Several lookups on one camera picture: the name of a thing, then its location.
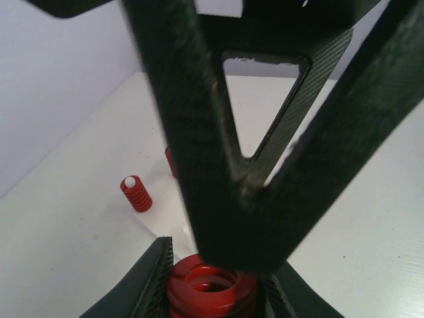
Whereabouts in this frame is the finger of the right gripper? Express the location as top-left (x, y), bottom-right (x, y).
top-left (231, 0), bottom-right (424, 276)
top-left (119, 0), bottom-right (354, 276)

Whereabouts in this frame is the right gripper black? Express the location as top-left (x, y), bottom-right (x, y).
top-left (28, 0), bottom-right (385, 26)

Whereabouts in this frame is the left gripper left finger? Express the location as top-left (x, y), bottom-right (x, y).
top-left (81, 237), bottom-right (174, 318)

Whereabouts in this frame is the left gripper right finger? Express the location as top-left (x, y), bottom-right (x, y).
top-left (254, 262), bottom-right (341, 318)

